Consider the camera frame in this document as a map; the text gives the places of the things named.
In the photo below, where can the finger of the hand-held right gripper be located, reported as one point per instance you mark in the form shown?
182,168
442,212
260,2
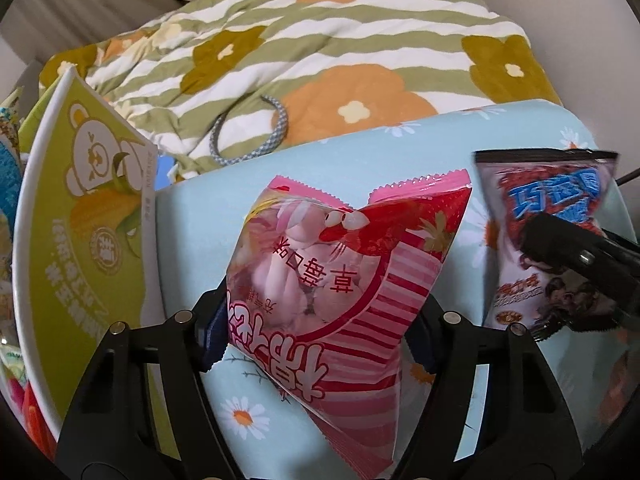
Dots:
555,245

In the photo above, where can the white dark printed snack bag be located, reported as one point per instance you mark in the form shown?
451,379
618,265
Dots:
520,200

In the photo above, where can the blue snack packet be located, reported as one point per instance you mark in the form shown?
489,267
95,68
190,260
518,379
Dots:
10,180

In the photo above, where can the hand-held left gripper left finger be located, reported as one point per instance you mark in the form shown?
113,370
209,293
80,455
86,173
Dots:
212,341

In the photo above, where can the red snack packet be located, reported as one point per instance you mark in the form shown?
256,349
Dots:
37,425

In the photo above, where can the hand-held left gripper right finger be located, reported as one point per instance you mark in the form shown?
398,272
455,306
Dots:
425,347

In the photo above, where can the pink striped marshmallow bag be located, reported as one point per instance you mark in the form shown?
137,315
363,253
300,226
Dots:
350,285

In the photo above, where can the green cardboard box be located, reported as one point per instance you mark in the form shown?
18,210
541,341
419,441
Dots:
75,240

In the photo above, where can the green striped flower blanket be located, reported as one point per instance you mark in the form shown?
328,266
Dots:
350,35

